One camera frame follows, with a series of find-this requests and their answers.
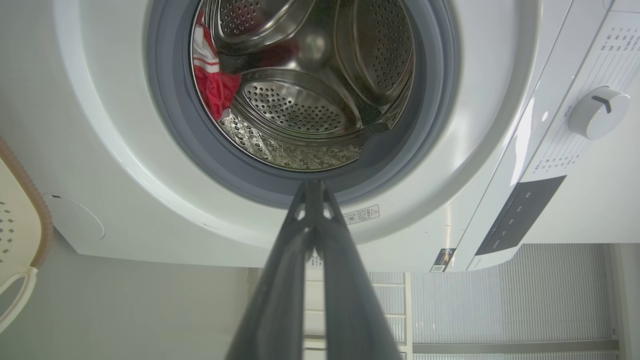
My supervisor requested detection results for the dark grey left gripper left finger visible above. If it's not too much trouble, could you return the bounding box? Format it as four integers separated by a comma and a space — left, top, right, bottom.
225, 181, 317, 360

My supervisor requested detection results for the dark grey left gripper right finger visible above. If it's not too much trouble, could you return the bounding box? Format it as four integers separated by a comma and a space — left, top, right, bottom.
316, 181, 403, 360

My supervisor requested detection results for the red cloth garment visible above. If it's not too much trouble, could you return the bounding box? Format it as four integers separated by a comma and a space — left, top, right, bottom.
192, 10, 243, 122

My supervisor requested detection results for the dark washing machine control panel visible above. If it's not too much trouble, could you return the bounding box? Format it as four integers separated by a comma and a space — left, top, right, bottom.
475, 175, 567, 257

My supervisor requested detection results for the stainless steel washing machine drum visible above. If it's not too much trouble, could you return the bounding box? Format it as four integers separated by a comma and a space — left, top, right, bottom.
190, 0, 416, 172

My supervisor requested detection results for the cream perforated laundry basket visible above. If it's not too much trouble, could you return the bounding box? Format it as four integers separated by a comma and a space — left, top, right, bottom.
0, 136, 54, 333

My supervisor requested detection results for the grey warning sticker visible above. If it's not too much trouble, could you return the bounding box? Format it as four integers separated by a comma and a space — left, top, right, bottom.
343, 204, 381, 226

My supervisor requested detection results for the small black product sticker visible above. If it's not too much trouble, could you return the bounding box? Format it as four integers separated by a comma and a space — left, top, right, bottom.
430, 247, 457, 273

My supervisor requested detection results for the white front-load washing machine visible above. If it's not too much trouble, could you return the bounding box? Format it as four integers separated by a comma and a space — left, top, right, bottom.
0, 0, 640, 273

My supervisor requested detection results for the grey rubber door gasket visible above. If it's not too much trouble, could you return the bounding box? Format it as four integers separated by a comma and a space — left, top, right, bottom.
145, 0, 461, 208

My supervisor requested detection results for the round white filter cover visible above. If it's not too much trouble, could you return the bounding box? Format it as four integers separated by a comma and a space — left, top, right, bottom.
42, 194, 106, 241

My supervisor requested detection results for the white program dial knob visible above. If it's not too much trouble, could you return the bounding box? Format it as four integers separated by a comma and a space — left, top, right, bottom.
567, 86, 631, 141

